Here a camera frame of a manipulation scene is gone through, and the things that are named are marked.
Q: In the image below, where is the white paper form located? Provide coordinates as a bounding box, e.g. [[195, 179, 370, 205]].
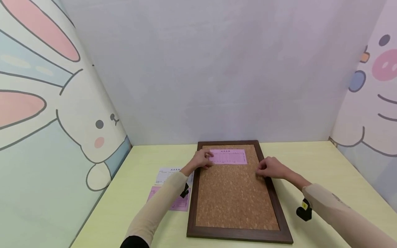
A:
[[155, 167, 195, 187]]

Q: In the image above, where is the pink paper form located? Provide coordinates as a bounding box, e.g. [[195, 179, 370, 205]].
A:
[[146, 186, 191, 212], [209, 149, 248, 165]]

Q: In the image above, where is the person's left forearm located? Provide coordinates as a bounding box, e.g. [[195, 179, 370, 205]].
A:
[[120, 168, 195, 248]]

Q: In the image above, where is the person's right forearm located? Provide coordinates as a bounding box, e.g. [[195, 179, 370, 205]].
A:
[[283, 172, 397, 248]]

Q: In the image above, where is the cork board with brown frame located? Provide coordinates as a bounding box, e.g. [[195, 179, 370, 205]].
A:
[[186, 140, 294, 245]]

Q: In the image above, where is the person's right hand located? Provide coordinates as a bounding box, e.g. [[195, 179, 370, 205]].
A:
[[255, 156, 293, 180]]

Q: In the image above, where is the person's left hand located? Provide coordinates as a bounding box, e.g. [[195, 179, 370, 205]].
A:
[[188, 150, 215, 173]]

